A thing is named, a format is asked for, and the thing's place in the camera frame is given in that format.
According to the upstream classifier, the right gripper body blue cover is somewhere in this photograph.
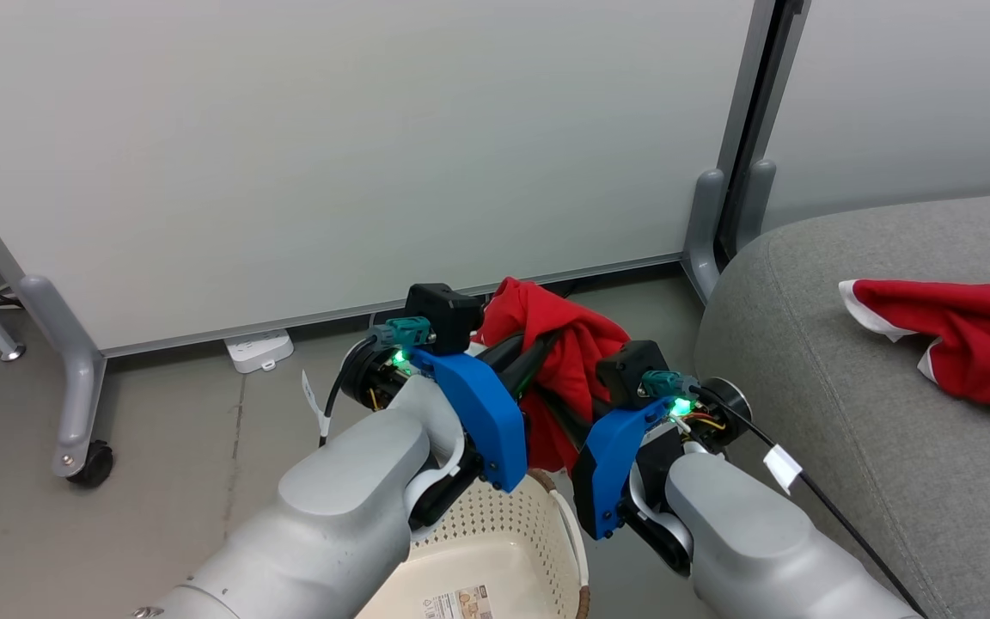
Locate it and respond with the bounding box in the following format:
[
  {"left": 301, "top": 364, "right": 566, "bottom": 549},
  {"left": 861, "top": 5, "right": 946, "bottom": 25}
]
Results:
[{"left": 572, "top": 398, "right": 678, "bottom": 541}]

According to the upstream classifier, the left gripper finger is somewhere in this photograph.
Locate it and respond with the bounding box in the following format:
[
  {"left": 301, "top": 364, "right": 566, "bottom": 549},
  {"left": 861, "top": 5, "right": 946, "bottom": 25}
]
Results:
[
  {"left": 474, "top": 334, "right": 530, "bottom": 366},
  {"left": 499, "top": 334, "right": 565, "bottom": 401}
]

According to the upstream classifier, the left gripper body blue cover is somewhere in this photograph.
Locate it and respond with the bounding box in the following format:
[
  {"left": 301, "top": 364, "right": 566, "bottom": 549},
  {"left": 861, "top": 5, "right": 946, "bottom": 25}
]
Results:
[{"left": 413, "top": 348, "right": 530, "bottom": 493}]

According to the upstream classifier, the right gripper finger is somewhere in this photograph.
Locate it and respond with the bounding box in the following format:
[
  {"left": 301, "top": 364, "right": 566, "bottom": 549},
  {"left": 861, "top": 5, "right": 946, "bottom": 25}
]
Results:
[{"left": 536, "top": 385, "right": 601, "bottom": 444}]

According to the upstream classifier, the plain red garment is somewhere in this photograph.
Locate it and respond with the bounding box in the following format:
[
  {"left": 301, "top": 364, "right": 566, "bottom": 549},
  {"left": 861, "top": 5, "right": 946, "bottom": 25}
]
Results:
[{"left": 471, "top": 277, "right": 632, "bottom": 474}]

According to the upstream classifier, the red garment with white trim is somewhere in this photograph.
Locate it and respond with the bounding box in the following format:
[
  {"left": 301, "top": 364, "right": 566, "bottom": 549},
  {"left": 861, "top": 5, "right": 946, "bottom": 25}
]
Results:
[{"left": 839, "top": 275, "right": 990, "bottom": 423}]

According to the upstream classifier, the grey fabric sofa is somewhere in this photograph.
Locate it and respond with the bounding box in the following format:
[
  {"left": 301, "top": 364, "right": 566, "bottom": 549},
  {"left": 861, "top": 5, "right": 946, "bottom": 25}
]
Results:
[{"left": 694, "top": 191, "right": 990, "bottom": 619}]

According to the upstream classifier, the white plastic laundry basket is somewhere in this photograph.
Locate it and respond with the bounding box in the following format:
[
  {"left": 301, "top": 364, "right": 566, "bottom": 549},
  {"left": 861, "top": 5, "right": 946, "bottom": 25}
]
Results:
[{"left": 357, "top": 469, "right": 590, "bottom": 619}]

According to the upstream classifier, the short grey partition foot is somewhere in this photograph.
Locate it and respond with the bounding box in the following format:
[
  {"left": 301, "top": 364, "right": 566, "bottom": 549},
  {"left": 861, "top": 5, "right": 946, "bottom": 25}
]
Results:
[
  {"left": 682, "top": 169, "right": 726, "bottom": 302},
  {"left": 736, "top": 159, "right": 777, "bottom": 254}
]

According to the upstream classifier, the white power strip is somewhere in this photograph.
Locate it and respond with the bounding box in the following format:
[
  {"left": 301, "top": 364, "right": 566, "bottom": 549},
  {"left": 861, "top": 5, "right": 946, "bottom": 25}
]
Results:
[{"left": 224, "top": 329, "right": 295, "bottom": 373}]

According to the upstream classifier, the large white partition panel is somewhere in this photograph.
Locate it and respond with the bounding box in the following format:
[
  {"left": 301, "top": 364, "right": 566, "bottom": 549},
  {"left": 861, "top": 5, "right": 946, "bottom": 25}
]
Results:
[{"left": 0, "top": 0, "right": 779, "bottom": 358}]

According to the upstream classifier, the black caster wheel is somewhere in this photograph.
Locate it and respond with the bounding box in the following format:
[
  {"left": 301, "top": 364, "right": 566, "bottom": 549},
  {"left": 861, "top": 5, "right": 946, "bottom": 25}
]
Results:
[{"left": 67, "top": 440, "right": 115, "bottom": 489}]

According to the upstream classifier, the grey partition foot with caster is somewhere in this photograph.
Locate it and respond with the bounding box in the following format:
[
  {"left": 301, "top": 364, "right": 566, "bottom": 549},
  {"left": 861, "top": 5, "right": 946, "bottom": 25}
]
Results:
[{"left": 18, "top": 275, "right": 113, "bottom": 478}]

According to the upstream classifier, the narrow white partition panel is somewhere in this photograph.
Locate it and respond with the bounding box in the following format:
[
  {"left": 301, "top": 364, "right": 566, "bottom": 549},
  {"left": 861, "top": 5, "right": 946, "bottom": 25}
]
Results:
[{"left": 761, "top": 0, "right": 990, "bottom": 229}]

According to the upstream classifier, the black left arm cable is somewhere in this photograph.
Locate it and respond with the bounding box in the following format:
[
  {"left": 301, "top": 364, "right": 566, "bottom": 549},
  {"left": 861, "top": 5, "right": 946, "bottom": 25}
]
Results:
[{"left": 302, "top": 316, "right": 434, "bottom": 448}]

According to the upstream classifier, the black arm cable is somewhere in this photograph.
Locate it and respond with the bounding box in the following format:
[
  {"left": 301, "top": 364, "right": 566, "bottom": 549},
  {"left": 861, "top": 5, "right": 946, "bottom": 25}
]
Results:
[
  {"left": 641, "top": 371, "right": 927, "bottom": 616},
  {"left": 302, "top": 316, "right": 434, "bottom": 448}
]

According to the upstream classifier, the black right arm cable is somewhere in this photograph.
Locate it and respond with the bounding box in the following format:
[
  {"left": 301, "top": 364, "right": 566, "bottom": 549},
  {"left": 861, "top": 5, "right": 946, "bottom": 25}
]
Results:
[{"left": 641, "top": 371, "right": 927, "bottom": 616}]

